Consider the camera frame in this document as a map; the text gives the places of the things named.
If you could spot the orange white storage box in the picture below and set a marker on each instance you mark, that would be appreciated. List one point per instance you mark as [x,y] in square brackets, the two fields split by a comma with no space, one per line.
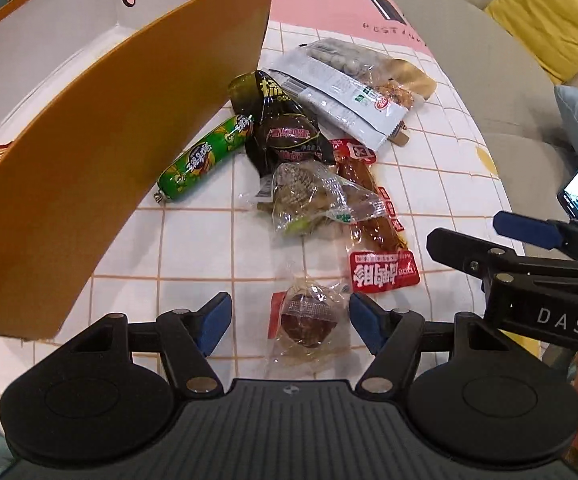
[96,98]

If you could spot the clear bag brown snack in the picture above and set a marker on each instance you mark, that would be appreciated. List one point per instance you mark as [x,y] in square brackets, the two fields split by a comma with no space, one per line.
[299,197]

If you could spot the beige sofa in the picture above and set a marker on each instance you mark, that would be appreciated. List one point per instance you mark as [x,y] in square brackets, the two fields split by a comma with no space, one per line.
[510,98]

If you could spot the red braised meat packet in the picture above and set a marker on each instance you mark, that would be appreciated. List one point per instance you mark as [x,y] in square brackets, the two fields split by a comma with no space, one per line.
[379,257]

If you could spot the pink white tablecloth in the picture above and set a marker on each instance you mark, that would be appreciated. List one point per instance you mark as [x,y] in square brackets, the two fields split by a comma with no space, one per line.
[177,255]

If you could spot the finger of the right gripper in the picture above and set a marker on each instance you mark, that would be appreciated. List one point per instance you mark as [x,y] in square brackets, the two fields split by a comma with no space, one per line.
[538,233]
[470,255]

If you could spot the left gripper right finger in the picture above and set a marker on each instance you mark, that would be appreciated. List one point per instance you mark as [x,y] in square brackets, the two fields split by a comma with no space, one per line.
[371,321]

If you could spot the dark green snack bag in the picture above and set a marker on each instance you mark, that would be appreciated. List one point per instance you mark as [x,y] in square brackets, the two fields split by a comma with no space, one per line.
[282,131]

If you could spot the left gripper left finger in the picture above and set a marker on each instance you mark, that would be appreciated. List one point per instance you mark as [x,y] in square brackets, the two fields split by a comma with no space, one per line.
[209,324]

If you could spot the green sausage stick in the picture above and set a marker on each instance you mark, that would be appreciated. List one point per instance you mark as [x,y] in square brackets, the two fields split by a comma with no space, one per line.
[194,164]

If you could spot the small clear braised egg packet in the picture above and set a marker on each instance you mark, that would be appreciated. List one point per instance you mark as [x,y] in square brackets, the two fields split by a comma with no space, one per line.
[310,328]

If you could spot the white grey snack bag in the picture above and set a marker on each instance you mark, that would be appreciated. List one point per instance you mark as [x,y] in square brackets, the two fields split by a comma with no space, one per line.
[362,92]

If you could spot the yellow cushion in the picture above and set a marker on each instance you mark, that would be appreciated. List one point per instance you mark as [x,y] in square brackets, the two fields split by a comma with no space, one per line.
[548,29]

